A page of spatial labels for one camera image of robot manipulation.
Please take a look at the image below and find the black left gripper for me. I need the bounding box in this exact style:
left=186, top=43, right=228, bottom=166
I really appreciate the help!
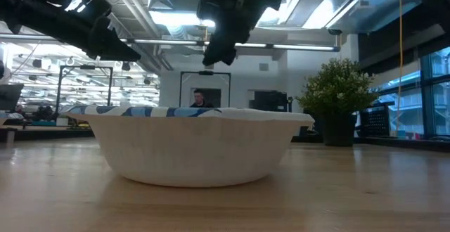
left=82, top=0, right=141, bottom=63

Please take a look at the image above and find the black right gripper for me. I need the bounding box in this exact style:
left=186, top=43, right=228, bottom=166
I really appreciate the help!
left=196, top=0, right=282, bottom=66

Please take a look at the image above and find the white paper bowl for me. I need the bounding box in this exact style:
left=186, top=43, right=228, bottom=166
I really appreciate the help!
left=58, top=105, right=316, bottom=189

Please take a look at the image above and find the long tube ceiling light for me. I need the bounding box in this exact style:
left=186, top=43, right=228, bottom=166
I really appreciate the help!
left=234, top=41, right=268, bottom=49
left=272, top=44, right=340, bottom=53
left=121, top=38, right=198, bottom=46

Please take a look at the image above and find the dark monitor screen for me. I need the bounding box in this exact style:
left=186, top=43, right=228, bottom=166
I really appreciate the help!
left=191, top=87, right=222, bottom=108

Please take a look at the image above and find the person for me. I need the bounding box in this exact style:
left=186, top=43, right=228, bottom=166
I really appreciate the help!
left=34, top=105, right=53, bottom=122
left=189, top=88, right=214, bottom=108

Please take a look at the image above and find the black cabinet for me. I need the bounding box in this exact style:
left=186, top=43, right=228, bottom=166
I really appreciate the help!
left=248, top=89, right=290, bottom=112

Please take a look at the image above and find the background work table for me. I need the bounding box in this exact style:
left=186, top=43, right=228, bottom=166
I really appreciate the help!
left=0, top=119, right=94, bottom=142

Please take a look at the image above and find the potted green plant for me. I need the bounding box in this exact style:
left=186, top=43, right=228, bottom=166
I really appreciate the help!
left=296, top=58, right=380, bottom=148

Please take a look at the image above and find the black plastic crate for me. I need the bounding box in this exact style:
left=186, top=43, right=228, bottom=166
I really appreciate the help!
left=360, top=104, right=390, bottom=136

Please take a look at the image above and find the black background rig frame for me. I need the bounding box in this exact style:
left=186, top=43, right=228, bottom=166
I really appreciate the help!
left=179, top=70, right=232, bottom=108
left=54, top=65, right=114, bottom=120

